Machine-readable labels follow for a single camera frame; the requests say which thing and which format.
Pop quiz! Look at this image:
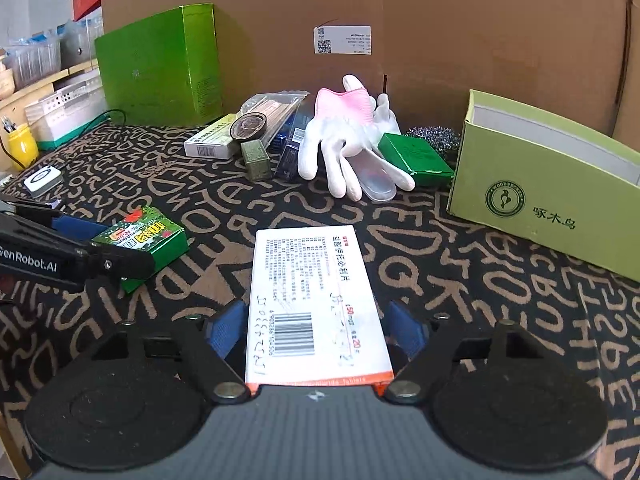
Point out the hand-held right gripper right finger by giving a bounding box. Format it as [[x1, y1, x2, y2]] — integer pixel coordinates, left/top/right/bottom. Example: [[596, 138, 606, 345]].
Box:
[[382, 300, 546, 406]]

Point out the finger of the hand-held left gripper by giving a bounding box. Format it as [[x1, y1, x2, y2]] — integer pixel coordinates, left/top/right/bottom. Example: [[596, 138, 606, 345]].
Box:
[[82, 241, 157, 292], [0, 199, 109, 242]]

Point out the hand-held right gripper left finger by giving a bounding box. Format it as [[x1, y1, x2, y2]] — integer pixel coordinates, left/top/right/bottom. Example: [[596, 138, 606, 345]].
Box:
[[92, 300, 251, 406]]

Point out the small green patterned box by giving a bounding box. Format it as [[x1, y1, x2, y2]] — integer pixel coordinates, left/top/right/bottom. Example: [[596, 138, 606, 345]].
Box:
[[91, 206, 191, 295]]

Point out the white medicine box orange edge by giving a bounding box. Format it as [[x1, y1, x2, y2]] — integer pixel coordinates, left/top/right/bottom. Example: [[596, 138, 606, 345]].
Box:
[[245, 226, 394, 396]]

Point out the light green box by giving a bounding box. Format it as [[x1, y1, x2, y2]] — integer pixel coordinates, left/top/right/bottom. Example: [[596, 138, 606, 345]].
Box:
[[446, 89, 640, 283]]

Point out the white glove with pink cuff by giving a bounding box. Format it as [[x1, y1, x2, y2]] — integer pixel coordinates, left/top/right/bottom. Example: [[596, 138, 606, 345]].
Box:
[[341, 74, 402, 136], [298, 87, 417, 202]]

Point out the clear bag of wooden sticks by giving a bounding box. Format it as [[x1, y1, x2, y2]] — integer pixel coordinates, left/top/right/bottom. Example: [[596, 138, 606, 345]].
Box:
[[239, 91, 310, 153]]

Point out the small white device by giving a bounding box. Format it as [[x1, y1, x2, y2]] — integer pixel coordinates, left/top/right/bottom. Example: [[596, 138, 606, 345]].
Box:
[[23, 165, 64, 197]]

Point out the black patterned tablecloth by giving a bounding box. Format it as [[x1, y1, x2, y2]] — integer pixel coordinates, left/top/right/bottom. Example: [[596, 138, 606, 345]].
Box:
[[0, 120, 640, 480]]

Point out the yellow pen holder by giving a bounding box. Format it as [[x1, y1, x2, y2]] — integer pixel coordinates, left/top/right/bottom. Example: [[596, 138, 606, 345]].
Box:
[[4, 122, 39, 171]]

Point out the white plastic basket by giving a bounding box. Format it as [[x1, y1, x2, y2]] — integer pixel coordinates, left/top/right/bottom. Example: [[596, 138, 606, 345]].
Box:
[[24, 71, 104, 148]]

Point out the wooden shelf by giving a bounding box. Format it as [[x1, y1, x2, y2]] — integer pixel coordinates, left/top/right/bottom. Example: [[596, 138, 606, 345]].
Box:
[[0, 58, 101, 111]]

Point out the white and green medicine box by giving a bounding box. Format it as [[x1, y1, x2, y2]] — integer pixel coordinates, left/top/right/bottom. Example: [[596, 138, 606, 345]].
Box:
[[183, 114, 240, 160]]

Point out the clear plastic case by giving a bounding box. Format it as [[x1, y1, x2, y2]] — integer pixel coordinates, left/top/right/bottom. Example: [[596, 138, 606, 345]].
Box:
[[356, 150, 397, 204]]

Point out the small olive box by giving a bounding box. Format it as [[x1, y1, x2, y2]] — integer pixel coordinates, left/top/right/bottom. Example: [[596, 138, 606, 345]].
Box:
[[240, 139, 274, 182]]

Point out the clear plastic storage container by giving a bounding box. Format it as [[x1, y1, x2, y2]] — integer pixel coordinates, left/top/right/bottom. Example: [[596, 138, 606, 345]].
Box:
[[5, 39, 62, 87], [60, 20, 103, 69]]

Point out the large bright green box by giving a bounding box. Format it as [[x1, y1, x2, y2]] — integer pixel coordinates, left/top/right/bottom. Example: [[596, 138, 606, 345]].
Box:
[[94, 3, 224, 128]]

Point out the small plain green box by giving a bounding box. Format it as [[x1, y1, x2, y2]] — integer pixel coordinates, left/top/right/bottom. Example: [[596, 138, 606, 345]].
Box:
[[377, 132, 456, 187]]

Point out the blue cube box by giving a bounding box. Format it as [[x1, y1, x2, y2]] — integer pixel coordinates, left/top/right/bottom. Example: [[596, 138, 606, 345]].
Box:
[[274, 142, 303, 182]]

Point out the round brown tin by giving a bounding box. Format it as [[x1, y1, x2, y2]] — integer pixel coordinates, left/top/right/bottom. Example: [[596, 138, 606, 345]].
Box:
[[230, 112, 269, 141]]

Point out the steel wool scourer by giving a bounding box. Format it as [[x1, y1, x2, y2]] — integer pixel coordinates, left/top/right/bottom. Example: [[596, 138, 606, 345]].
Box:
[[404, 126, 462, 162]]

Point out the white shipping label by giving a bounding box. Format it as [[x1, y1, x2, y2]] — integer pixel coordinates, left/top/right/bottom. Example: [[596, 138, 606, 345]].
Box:
[[313, 25, 373, 56]]

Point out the large brown cardboard box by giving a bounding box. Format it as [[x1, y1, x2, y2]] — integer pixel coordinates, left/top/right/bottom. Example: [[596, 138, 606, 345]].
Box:
[[101, 0, 628, 156]]

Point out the black cable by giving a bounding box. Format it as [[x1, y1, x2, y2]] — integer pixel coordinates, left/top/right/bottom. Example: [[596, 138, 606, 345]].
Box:
[[75, 108, 126, 136]]

